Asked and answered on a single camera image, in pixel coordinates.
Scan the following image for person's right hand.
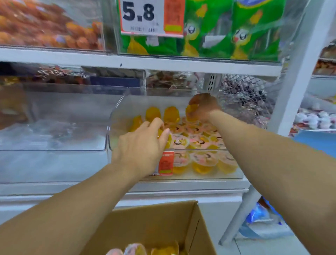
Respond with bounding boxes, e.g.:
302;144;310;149
188;92;222;123

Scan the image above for person's left hand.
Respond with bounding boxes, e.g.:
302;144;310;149
111;117;171;179

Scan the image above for yellow jelly cup pink lid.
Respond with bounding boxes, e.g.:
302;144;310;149
186;104;200;123
157;129;173;150

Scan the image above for cluster of yellow jelly cups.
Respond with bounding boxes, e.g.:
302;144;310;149
128;106;239;175

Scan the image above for brown cardboard box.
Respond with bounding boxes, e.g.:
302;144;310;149
78;200;217;255

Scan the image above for pile of yellow jelly cups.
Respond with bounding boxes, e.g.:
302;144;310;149
105;241;188;255

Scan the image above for person's right forearm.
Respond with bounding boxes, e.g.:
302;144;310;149
209;109;336;255

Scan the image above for person's left forearm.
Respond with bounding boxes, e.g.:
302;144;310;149
0;163;147;255

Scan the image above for orange white price tag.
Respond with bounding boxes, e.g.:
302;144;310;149
148;151;175;177
118;0;186;39

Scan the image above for pile of silver foil packets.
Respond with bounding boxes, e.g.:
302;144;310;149
219;75;273;126

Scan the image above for clear plastic bin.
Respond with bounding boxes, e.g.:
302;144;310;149
0;0;107;52
0;83;126;184
106;87;245;182
113;0;308;63

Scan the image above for pile of brown sachets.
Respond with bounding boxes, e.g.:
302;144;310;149
146;70;205;90

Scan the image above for dark blue card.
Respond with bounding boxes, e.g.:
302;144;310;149
89;76;142;89

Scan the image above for green sausage packet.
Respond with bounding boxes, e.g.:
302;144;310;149
230;0;287;61
181;0;234;58
119;0;185;56

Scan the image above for crumpled clear plastic bag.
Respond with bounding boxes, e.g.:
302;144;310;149
0;119;108;152

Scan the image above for pile of white red candies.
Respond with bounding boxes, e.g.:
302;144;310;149
290;108;336;137

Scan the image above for pile of red snack packets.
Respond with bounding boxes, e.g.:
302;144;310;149
34;66;90;84

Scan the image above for blue snack bags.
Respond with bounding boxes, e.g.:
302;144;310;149
245;197;284;226

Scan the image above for pile of orange snack packets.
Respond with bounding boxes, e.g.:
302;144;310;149
0;76;29;129

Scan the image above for white wire mesh panel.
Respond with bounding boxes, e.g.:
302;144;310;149
204;73;279;129

